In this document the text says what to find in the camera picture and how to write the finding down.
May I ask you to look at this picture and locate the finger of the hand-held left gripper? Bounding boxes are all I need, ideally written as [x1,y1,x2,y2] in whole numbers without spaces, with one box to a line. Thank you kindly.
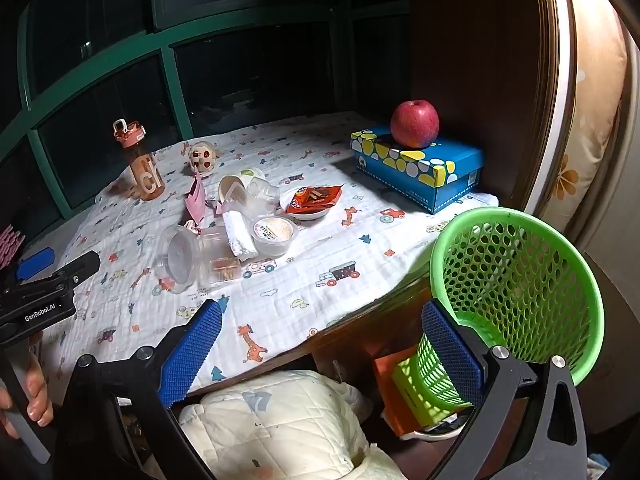
[15,247,57,281]
[30,251,102,302]

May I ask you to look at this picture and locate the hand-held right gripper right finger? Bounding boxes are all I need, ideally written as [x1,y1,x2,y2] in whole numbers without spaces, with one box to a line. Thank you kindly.
[421,299,589,480]

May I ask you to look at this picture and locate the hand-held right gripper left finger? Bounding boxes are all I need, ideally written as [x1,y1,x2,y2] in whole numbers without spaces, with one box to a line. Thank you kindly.
[52,299,224,480]

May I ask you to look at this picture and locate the white pudding cup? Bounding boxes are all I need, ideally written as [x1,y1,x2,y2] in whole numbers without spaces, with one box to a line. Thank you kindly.
[250,216,299,258]

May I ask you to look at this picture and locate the pink snack packet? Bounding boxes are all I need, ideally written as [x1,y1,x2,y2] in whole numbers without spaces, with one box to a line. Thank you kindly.
[182,174,208,226]

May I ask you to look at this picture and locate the green mesh basket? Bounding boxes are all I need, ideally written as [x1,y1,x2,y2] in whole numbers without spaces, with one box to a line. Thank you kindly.
[391,207,606,423]

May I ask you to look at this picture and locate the orange snack wrapper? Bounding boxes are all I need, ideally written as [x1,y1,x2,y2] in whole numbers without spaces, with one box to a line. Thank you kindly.
[286,185,346,211]

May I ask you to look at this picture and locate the person's left hand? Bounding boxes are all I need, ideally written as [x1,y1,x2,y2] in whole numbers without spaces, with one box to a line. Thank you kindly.
[0,337,55,438]

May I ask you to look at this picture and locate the pink striped packet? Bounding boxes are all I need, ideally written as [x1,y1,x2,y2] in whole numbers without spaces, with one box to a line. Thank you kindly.
[0,227,26,268]

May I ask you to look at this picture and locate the orange box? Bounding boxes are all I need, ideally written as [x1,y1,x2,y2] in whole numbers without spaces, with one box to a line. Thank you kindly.
[372,347,476,438]

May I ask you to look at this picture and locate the clear round plastic container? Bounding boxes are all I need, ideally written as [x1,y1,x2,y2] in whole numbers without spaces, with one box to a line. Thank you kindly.
[157,225,201,295]

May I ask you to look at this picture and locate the clear plastic food box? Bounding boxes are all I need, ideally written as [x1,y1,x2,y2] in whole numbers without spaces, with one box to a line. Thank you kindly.
[197,227,241,288]

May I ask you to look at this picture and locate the wooden table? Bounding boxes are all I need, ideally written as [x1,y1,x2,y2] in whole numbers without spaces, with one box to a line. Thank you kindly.
[190,280,436,411]

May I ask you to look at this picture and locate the white quilt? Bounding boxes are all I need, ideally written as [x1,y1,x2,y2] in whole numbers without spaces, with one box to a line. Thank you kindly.
[177,370,408,480]

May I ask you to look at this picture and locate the orange water bottle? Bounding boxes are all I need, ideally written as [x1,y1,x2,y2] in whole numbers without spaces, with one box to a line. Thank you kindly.
[112,119,166,202]

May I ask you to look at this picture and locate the white printed tablecloth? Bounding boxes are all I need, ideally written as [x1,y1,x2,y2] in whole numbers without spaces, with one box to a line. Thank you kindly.
[37,110,501,396]

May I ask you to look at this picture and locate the clear plastic cup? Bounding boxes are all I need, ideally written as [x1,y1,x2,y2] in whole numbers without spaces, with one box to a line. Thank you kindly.
[245,180,281,216]

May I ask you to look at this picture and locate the small beige toy figure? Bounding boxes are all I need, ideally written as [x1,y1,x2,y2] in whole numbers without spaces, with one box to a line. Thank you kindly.
[187,141,222,176]

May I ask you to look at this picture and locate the clear plastic cups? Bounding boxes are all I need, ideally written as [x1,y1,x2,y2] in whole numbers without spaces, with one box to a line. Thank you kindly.
[218,167,266,206]

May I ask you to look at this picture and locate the blue spotted tissue box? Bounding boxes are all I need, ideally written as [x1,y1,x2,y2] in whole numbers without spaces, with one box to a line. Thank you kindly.
[350,127,486,215]

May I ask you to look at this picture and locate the white bowl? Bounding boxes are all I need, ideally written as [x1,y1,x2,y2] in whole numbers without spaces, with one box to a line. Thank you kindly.
[279,186,333,221]

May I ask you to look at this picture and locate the floral cloth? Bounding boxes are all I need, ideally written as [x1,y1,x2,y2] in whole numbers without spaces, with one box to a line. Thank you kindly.
[586,452,613,480]

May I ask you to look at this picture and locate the red apple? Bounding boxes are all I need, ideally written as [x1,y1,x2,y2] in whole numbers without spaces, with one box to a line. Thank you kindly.
[390,100,441,149]

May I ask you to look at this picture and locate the beige floral pillow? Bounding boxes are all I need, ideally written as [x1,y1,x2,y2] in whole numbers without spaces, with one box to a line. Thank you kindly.
[530,5,628,241]

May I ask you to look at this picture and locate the white board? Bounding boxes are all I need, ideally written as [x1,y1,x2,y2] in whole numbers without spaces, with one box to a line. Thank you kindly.
[520,0,583,216]

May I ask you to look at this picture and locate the dark wooden cabinet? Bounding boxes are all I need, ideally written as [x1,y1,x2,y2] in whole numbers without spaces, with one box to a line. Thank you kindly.
[407,0,566,211]

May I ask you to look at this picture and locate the green window frame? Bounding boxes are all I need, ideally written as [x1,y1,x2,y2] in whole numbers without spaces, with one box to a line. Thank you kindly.
[0,0,411,211]

